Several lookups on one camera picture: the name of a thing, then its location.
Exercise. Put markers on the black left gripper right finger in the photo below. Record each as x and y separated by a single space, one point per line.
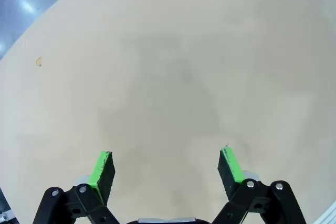
231 174

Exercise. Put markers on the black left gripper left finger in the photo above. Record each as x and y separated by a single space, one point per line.
101 179

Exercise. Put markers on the grey metal frame piece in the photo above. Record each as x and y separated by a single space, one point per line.
5 211

